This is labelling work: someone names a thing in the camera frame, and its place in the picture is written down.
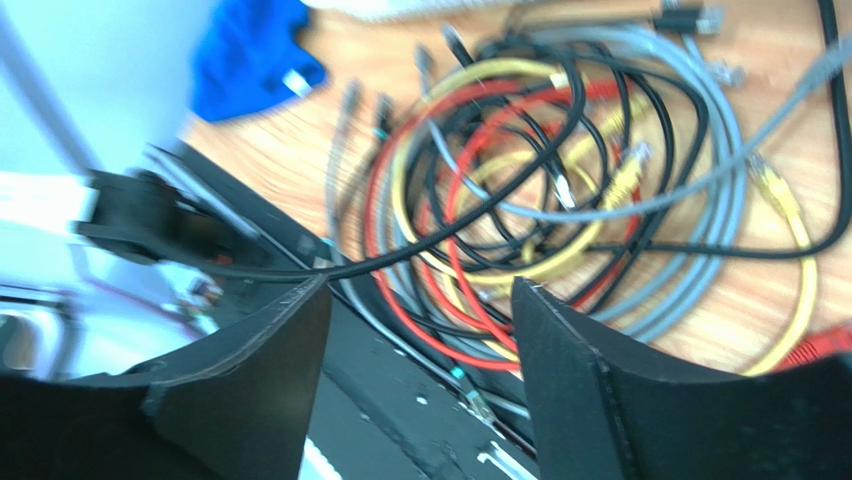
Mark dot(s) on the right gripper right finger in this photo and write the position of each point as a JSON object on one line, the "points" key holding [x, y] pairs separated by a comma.
{"points": [[606, 406]]}

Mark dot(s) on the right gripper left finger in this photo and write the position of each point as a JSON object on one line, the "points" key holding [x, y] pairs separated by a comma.
{"points": [[233, 405]]}

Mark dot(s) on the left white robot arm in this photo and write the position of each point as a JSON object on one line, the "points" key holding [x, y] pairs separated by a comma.
{"points": [[89, 284]]}

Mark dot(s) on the blue cloth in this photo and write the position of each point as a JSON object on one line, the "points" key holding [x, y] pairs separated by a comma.
{"points": [[250, 60]]}

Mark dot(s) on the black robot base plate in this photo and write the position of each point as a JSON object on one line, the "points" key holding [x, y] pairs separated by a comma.
{"points": [[378, 413]]}

